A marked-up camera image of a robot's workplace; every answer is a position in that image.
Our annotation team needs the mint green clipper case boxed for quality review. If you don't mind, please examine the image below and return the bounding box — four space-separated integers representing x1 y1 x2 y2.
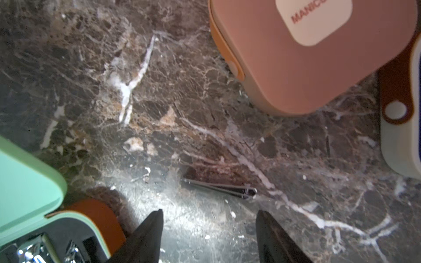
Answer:
1 138 126 263

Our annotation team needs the green large nail clipper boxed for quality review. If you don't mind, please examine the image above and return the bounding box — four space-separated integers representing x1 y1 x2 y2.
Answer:
16 233 61 263

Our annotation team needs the green medium nail clipper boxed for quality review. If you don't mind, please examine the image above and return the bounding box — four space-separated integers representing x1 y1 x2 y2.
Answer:
181 178 258 199

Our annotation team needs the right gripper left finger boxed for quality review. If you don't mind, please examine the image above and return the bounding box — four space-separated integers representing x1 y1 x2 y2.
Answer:
107 209 164 263

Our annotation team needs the brown clipper case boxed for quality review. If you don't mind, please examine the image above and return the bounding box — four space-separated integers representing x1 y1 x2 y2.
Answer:
208 1 419 116

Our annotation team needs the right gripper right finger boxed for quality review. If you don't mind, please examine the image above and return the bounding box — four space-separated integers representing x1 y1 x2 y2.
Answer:
255 210 312 263

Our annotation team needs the cream clipper case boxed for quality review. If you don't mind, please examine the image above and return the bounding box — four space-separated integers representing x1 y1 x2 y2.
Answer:
378 33 421 179

